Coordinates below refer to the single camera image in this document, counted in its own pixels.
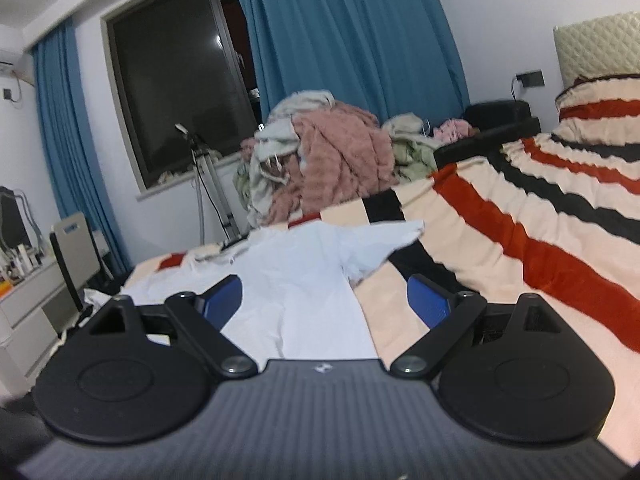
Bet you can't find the white t-shirt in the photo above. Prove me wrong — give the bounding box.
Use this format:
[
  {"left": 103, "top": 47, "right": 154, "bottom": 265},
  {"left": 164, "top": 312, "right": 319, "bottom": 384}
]
[{"left": 85, "top": 220, "right": 426, "bottom": 361}]

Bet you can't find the group of cosmetic bottles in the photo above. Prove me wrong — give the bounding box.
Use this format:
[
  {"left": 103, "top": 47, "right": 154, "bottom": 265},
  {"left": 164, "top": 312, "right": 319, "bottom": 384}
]
[{"left": 0, "top": 242, "right": 48, "bottom": 281}]

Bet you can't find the white air conditioner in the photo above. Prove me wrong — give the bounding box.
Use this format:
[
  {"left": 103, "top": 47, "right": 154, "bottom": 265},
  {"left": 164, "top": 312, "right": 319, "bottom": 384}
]
[{"left": 0, "top": 50, "right": 26, "bottom": 78}]

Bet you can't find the dark framed window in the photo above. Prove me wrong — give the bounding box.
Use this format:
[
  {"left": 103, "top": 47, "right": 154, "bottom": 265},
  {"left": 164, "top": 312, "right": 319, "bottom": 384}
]
[{"left": 102, "top": 0, "right": 263, "bottom": 201}]

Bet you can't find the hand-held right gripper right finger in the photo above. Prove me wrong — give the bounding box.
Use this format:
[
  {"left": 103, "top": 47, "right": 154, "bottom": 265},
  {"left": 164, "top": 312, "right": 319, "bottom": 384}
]
[{"left": 390, "top": 274, "right": 576, "bottom": 380}]

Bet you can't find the light grey hoodie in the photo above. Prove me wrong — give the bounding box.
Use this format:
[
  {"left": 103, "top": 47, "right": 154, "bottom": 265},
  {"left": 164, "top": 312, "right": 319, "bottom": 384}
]
[{"left": 247, "top": 91, "right": 336, "bottom": 228}]

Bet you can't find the black armchair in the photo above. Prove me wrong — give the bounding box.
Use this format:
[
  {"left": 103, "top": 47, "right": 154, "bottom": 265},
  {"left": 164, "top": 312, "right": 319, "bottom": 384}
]
[{"left": 434, "top": 101, "right": 542, "bottom": 171}]

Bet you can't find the black wall socket with cable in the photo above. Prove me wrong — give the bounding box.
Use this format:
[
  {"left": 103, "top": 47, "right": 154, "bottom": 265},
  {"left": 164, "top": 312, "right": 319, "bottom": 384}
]
[{"left": 1, "top": 72, "right": 23, "bottom": 108}]

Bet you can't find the pink cloth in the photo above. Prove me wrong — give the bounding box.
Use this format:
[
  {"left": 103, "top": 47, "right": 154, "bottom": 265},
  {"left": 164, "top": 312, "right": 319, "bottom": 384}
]
[{"left": 434, "top": 117, "right": 473, "bottom": 143}]

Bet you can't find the striped fleece blanket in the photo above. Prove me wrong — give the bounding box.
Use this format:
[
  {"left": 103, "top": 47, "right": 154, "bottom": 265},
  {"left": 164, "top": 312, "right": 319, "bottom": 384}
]
[{"left": 82, "top": 75, "right": 640, "bottom": 461}]

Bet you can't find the white dressing table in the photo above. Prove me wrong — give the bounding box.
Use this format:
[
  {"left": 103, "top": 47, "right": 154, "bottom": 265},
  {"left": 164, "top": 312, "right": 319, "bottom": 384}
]
[{"left": 0, "top": 247, "right": 88, "bottom": 386}]

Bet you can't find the blue curtain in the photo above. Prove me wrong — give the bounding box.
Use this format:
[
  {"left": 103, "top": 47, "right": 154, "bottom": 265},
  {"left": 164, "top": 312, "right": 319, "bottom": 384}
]
[
  {"left": 227, "top": 0, "right": 471, "bottom": 126},
  {"left": 31, "top": 17, "right": 133, "bottom": 276}
]

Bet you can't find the pile of clothes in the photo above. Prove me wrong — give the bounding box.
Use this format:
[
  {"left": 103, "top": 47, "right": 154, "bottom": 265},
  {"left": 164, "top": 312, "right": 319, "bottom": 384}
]
[{"left": 232, "top": 115, "right": 442, "bottom": 211}]

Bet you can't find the wavy framed mirror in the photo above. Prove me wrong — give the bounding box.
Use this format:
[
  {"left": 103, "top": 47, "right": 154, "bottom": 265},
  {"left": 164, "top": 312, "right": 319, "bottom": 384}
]
[{"left": 0, "top": 186, "right": 38, "bottom": 256}]

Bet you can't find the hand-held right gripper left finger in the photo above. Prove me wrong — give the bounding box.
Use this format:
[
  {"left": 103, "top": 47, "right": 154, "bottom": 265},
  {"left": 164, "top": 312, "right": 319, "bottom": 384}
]
[{"left": 62, "top": 274, "right": 258, "bottom": 378}]

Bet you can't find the black wall charger plug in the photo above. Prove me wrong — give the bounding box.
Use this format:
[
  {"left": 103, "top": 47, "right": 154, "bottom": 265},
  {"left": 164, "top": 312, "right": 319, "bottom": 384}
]
[{"left": 511, "top": 71, "right": 545, "bottom": 101}]

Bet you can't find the pink fluffy blanket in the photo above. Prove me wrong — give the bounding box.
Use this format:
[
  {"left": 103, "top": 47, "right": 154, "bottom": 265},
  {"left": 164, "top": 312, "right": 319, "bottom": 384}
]
[{"left": 240, "top": 109, "right": 401, "bottom": 226}]

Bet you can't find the cream quilted pillow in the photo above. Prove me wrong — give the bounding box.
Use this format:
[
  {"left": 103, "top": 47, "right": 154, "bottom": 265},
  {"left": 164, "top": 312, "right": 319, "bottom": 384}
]
[{"left": 552, "top": 11, "right": 640, "bottom": 96}]

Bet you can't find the garment steamer on pole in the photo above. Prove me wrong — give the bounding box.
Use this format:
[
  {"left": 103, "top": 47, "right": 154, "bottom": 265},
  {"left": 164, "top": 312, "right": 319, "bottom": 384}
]
[{"left": 174, "top": 122, "right": 238, "bottom": 246}]

